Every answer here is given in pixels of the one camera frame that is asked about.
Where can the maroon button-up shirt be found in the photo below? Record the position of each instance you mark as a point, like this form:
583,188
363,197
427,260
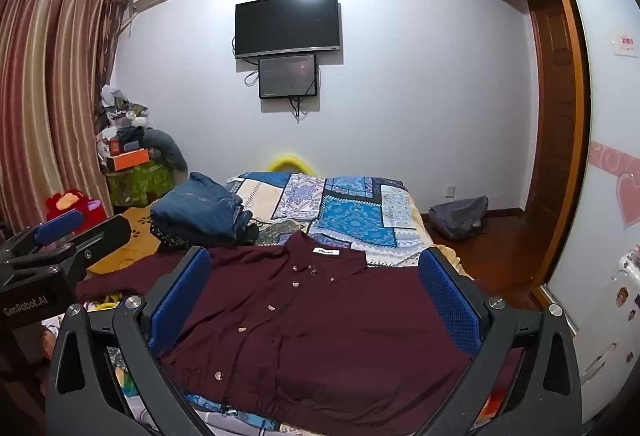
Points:
310,316

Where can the striped red curtain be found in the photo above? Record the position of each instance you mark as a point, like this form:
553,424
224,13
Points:
45,91

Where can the white object with stickers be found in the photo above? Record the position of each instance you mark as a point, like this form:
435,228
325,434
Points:
617,341

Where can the red label sticker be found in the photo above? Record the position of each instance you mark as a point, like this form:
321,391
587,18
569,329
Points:
625,44

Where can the orange box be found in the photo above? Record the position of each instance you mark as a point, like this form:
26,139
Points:
131,159

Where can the small black wall monitor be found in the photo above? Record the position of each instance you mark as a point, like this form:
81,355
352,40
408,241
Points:
288,77

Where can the blue patchwork bed blanket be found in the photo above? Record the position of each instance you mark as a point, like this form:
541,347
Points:
345,211

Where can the grey backpack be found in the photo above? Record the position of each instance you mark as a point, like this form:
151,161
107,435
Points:
459,216

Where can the folded blue jeans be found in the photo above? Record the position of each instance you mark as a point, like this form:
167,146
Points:
202,208

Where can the pink heart sticker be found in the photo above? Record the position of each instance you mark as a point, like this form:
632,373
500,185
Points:
631,201

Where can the beige printed fleece blanket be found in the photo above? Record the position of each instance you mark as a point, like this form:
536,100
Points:
442,261

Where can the red plush toy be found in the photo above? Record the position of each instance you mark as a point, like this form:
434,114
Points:
72,203

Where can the white sliding wardrobe door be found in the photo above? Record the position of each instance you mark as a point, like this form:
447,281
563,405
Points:
600,106

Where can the wooden door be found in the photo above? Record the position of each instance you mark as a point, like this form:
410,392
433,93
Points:
552,136

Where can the dark patterned cloth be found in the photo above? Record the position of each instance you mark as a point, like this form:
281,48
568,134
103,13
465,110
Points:
172,238

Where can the white wall socket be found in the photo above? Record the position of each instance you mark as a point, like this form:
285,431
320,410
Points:
450,191

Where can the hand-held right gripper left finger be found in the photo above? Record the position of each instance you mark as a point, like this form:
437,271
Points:
182,301

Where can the green patterned box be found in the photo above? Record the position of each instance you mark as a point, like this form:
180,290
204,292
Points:
137,183

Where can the pile of clutter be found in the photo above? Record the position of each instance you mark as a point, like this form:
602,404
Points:
120,118

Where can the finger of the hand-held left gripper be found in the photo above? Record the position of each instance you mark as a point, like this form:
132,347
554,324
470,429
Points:
60,223
105,238

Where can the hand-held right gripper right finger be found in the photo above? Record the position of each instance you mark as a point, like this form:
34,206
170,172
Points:
447,301

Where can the large black wall television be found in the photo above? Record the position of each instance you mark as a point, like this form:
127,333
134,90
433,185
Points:
287,26

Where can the grey stuffed cushion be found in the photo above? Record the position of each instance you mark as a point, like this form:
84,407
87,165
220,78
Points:
167,148

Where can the yellow paw print cloth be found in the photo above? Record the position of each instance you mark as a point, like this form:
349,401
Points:
132,236

